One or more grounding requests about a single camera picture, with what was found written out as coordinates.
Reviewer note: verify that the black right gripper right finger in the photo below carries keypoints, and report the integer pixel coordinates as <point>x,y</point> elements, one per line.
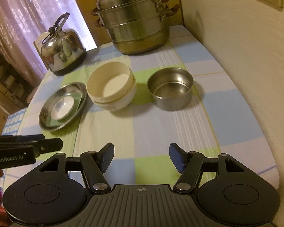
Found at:
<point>189,165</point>

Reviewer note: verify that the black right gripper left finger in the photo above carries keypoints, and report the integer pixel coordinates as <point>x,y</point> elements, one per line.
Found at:
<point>94,165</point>

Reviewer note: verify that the small white floral saucer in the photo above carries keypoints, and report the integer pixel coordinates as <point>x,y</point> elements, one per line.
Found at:
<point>62,107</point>

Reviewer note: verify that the white ceramic floral bowl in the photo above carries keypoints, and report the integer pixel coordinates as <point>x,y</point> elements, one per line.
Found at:
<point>120,103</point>

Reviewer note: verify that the small stainless steel bowl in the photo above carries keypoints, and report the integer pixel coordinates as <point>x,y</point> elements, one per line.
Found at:
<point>171,88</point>

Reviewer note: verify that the blue white checkered cloth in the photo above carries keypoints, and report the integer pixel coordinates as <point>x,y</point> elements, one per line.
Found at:
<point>13,122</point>

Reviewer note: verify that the large steel round plate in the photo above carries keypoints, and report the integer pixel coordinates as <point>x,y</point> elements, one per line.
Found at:
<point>66,89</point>

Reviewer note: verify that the checkered pastel tablecloth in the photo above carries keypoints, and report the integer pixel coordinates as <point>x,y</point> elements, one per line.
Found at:
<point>217,120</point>

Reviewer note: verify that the white wooden chair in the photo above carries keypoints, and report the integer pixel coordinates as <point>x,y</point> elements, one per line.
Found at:
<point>38,44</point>

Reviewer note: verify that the stainless steel kettle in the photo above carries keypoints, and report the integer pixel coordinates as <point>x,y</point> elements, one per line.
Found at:
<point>62,50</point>

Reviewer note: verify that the sheer pink curtain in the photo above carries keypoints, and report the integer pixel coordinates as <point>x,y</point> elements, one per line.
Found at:
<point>23,21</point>

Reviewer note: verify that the stacked steel steamer pot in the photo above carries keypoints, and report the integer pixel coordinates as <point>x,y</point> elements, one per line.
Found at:
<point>135,26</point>

